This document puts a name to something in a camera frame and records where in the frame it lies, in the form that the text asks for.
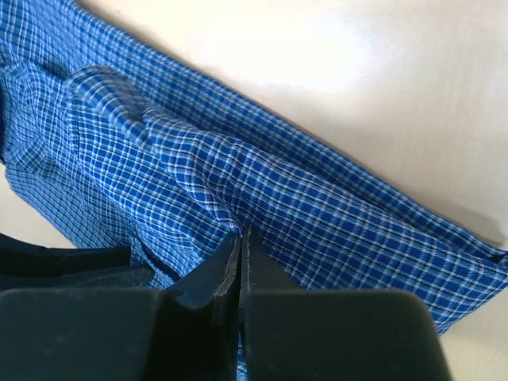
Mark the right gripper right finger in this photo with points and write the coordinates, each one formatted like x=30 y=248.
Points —
x=291 y=333

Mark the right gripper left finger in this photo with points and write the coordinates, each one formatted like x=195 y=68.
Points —
x=88 y=314

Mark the blue checkered long sleeve shirt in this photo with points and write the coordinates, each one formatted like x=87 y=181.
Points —
x=117 y=144

